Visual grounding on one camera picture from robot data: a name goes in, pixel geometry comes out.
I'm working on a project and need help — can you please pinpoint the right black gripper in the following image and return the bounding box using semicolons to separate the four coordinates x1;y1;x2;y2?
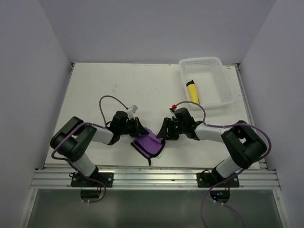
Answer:
156;117;186;140

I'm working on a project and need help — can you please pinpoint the black base bracket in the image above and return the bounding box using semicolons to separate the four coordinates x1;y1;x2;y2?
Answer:
196;170;240;188
69;172;114;188

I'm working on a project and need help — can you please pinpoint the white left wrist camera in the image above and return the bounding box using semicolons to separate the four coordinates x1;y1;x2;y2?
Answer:
126;105;138;119

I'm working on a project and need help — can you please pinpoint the right black base bracket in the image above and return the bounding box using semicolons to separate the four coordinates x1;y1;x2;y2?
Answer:
196;170;240;188

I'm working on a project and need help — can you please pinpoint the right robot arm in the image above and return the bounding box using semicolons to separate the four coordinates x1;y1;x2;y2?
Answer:
157;107;267;187

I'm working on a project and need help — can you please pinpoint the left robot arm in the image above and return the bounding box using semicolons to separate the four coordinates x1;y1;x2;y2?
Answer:
50;111;149;187

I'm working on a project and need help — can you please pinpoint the white plastic basket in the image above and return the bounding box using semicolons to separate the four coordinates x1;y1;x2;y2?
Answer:
179;57;235;110

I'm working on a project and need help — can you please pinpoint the purple grey towel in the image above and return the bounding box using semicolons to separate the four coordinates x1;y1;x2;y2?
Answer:
131;127;166;166

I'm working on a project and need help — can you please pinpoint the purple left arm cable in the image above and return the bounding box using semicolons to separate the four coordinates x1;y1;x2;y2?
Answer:
51;95;130;164

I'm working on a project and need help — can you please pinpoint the left black base bracket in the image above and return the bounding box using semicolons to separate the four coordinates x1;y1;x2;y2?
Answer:
69;172;114;188

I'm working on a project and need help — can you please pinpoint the aluminium mounting rail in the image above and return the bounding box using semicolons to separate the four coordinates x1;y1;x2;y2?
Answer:
30;165;281;190

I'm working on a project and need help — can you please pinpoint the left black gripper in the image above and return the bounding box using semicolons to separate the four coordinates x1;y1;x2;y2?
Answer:
119;116;148;137

